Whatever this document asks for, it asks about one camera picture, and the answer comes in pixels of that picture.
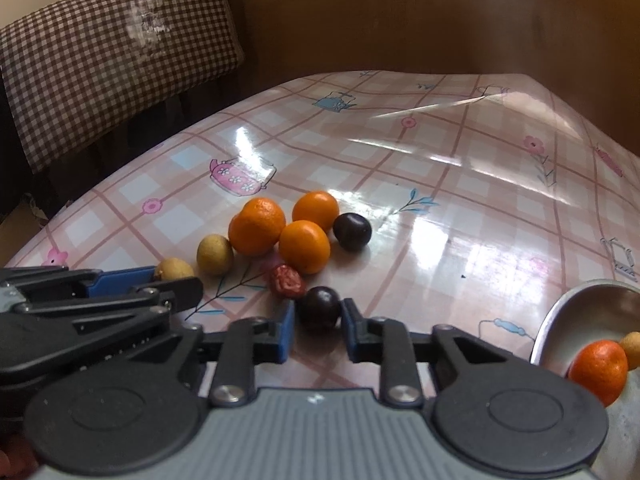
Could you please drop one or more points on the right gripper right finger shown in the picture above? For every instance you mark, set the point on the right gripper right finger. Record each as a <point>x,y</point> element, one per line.
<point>388,344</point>

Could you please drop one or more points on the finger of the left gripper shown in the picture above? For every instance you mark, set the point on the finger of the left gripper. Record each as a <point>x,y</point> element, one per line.
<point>59,282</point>
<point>87,315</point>

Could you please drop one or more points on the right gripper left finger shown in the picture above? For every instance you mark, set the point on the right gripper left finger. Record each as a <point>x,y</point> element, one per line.
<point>246,343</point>

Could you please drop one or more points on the tan longan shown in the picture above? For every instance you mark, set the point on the tan longan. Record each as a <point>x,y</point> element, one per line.
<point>215,255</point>
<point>631,346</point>
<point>171,269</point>

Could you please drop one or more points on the dark purple plum front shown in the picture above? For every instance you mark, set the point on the dark purple plum front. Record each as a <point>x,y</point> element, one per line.
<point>319,309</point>

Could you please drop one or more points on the dark purple plum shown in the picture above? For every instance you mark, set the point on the dark purple plum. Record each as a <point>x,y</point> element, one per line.
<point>319,309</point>
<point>352,231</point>

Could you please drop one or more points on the red dried jujube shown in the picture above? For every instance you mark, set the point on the red dried jujube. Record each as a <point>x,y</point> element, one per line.
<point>285,282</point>

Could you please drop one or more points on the large wrinkled orange mandarin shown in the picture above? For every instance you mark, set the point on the large wrinkled orange mandarin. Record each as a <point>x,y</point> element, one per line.
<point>255,230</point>

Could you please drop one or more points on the small orange kumquat front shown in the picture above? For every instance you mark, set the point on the small orange kumquat front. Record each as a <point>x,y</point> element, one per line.
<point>305,247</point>

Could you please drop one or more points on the small orange kumquat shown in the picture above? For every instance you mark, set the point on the small orange kumquat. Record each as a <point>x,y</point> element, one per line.
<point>305,247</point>
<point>319,207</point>

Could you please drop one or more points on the pink plaid vinyl tablecloth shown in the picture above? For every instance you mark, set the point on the pink plaid vinyl tablecloth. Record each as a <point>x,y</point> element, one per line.
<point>488,195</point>

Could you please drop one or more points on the brown checkered chair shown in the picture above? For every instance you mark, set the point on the brown checkered chair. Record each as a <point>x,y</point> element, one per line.
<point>76,69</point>

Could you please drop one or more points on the orange mandarin in bowl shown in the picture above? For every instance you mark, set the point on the orange mandarin in bowl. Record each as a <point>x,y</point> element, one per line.
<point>601,367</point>

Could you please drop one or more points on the metal bowl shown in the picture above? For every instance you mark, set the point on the metal bowl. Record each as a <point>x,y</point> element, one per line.
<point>592,311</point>

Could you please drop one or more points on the tan longan in bowl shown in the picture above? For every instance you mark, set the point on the tan longan in bowl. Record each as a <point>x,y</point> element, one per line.
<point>631,346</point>

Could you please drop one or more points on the wooden headboard panel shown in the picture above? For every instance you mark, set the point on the wooden headboard panel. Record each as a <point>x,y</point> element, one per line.
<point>584,51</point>

